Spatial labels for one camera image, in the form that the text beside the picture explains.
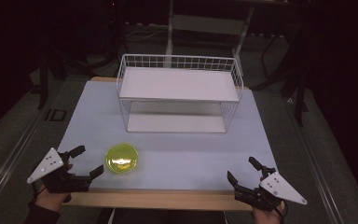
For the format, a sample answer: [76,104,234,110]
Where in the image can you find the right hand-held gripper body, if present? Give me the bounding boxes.
[234,172,309,213]

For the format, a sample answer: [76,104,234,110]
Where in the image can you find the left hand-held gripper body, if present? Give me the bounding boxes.
[26,147,91,194]

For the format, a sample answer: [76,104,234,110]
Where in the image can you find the green plate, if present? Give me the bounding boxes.
[104,142,140,175]

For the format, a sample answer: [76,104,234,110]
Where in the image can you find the white wire shelf rack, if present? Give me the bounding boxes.
[116,53,244,134]

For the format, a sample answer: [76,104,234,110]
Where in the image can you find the person's left hand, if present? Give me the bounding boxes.
[34,187,73,213]

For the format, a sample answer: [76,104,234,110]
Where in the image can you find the person's right hand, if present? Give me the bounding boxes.
[251,201,287,224]

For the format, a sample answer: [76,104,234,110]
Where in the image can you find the person's dark clothing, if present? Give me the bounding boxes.
[97,207,228,224]

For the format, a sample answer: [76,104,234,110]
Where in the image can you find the black metal stand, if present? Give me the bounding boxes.
[36,46,51,110]
[281,69,310,128]

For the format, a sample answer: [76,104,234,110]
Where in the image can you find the black cable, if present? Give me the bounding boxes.
[273,202,289,224]

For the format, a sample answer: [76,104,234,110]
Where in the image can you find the black floor bracket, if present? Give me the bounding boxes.
[44,108,67,122]

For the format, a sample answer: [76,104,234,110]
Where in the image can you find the grey floor rail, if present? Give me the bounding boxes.
[284,97,347,224]
[0,113,46,213]

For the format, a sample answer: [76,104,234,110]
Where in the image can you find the white floor cable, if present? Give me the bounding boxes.
[123,26,170,44]

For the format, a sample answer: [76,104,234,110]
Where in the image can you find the white metal stand frame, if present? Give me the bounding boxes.
[163,0,256,70]

